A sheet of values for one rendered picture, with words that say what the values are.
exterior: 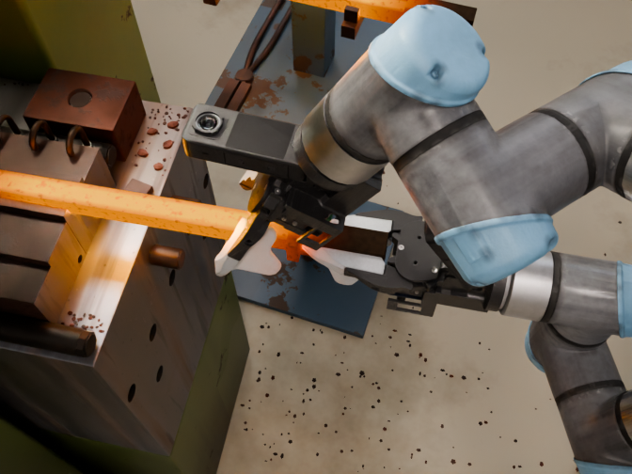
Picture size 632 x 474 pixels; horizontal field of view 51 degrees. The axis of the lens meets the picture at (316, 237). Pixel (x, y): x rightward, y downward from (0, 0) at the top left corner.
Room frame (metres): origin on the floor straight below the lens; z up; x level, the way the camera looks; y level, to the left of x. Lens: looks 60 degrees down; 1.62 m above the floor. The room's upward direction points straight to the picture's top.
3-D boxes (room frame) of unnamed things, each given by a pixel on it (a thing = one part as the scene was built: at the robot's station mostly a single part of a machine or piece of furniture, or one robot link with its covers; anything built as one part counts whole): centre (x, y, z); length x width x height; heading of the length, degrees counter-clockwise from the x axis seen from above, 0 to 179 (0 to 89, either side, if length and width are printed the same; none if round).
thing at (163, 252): (0.41, 0.19, 0.87); 0.04 x 0.03 x 0.03; 78
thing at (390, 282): (0.32, -0.07, 1.00); 0.09 x 0.05 x 0.02; 81
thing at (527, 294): (0.32, -0.22, 0.99); 0.08 x 0.05 x 0.08; 168
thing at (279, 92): (0.90, 0.00, 0.71); 0.40 x 0.30 x 0.02; 161
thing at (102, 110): (0.58, 0.30, 0.95); 0.12 x 0.09 x 0.07; 78
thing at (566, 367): (0.28, -0.30, 0.89); 0.11 x 0.08 x 0.11; 9
